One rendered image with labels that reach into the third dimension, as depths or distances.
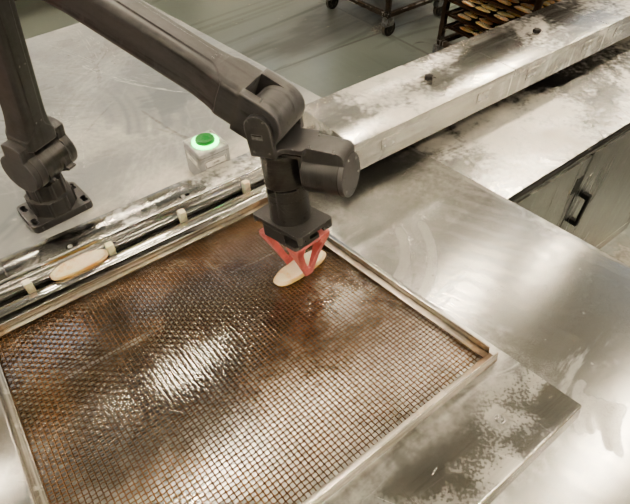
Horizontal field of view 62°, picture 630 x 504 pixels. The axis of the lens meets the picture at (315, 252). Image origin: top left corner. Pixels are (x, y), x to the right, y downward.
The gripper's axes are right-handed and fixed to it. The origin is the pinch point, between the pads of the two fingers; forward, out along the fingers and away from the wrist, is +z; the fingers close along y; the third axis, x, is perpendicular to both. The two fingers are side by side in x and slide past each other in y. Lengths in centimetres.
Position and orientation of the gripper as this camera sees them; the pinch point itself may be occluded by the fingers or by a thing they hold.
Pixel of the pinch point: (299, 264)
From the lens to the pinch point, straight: 80.1
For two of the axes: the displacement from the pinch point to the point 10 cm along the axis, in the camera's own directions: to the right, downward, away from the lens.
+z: 1.1, 7.8, 6.2
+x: -7.1, 4.9, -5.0
